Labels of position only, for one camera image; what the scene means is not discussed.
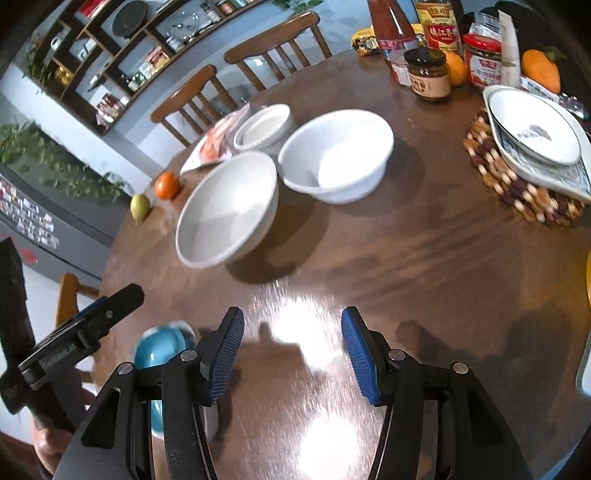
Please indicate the dark wooden wall shelf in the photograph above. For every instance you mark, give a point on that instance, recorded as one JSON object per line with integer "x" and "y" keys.
{"x": 117, "y": 57}

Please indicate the green pear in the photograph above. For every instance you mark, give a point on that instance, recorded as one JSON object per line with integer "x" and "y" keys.
{"x": 140, "y": 206}

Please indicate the plain blue square plate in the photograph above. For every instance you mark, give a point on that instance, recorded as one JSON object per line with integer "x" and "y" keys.
{"x": 157, "y": 346}

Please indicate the white fish-shaped plate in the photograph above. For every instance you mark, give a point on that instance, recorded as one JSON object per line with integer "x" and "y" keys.
{"x": 554, "y": 177}

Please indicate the row of spice jars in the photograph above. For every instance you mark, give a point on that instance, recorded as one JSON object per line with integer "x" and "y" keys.
{"x": 228, "y": 7}

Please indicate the black bag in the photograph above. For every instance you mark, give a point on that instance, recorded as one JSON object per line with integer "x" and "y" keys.
{"x": 535, "y": 23}

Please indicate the bread packet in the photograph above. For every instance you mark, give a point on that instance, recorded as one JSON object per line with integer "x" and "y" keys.
{"x": 214, "y": 138}

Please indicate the wooden dining chair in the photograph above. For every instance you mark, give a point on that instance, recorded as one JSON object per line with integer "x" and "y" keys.
{"x": 272, "y": 39}
{"x": 69, "y": 288}
{"x": 184, "y": 94}

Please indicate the small white bowl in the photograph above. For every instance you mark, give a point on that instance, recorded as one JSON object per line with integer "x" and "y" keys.
{"x": 263, "y": 127}

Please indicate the large white bowl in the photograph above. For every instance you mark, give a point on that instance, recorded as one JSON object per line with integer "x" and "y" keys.
{"x": 221, "y": 217}

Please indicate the cluster of fridge photos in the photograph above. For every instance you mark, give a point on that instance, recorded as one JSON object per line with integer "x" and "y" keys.
{"x": 27, "y": 212}

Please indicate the red sauce bottle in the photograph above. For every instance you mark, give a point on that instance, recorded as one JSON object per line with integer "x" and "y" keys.
{"x": 392, "y": 23}

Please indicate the medium white bowl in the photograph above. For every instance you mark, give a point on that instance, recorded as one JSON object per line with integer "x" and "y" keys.
{"x": 337, "y": 157}

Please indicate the yellow object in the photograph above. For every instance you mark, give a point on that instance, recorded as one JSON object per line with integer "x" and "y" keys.
{"x": 588, "y": 277}

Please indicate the white plate on beaded mat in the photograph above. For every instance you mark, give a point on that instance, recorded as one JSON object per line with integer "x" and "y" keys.
{"x": 531, "y": 124}

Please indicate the vinegar bottle with yellow cap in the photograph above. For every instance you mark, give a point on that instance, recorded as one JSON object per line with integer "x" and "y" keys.
{"x": 438, "y": 32}

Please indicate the glass pot lid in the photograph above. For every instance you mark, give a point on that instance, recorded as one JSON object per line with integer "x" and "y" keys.
{"x": 182, "y": 25}

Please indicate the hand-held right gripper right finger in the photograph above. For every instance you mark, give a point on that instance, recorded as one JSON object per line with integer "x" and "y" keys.
{"x": 360, "y": 355}

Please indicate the yellow snack packet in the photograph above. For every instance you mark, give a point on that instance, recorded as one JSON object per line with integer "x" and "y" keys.
{"x": 364, "y": 41}

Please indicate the cream cosmetic tube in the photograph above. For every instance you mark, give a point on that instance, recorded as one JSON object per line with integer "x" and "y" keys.
{"x": 510, "y": 46}

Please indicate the orange mango fruit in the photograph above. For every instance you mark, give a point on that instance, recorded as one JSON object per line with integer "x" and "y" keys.
{"x": 540, "y": 69}

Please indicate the red snack packet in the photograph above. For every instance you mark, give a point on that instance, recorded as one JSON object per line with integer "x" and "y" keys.
{"x": 158, "y": 59}

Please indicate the long hanging vine plant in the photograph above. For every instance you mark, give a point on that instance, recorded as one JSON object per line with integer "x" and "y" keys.
{"x": 55, "y": 161}

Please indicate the wooden bead trivet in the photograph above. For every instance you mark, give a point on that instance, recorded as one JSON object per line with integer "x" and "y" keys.
{"x": 521, "y": 194}

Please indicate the grey refrigerator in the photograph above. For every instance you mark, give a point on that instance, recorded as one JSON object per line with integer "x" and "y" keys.
{"x": 78, "y": 235}

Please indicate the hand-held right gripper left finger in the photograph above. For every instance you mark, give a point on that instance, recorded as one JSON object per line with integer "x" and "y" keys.
{"x": 226, "y": 355}

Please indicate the orange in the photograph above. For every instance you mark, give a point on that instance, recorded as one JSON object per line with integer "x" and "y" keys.
{"x": 166, "y": 185}

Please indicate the black round pan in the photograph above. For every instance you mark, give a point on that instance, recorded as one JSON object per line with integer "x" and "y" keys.
{"x": 130, "y": 16}

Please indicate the red chili jar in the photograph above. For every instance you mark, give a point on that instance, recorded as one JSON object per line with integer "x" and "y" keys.
{"x": 482, "y": 64}

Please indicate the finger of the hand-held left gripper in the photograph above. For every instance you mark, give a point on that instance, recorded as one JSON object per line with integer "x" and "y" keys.
{"x": 92, "y": 307}
{"x": 124, "y": 300}

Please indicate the small trailing plant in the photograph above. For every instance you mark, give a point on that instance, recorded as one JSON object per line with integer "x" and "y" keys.
{"x": 298, "y": 4}

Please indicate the yellow citrus fruit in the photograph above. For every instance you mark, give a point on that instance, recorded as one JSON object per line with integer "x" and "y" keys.
{"x": 457, "y": 69}

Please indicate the person's left hand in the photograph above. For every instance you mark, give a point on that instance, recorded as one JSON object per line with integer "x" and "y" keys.
{"x": 51, "y": 443}

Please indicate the clear plastic wrapper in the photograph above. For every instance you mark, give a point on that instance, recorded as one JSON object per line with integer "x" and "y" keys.
{"x": 571, "y": 106}

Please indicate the brown sauce jar black lid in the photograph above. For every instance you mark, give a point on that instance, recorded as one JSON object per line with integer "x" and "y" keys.
{"x": 427, "y": 78}

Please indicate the row of sauce bottles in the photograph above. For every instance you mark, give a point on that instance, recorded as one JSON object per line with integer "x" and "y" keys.
{"x": 110, "y": 108}

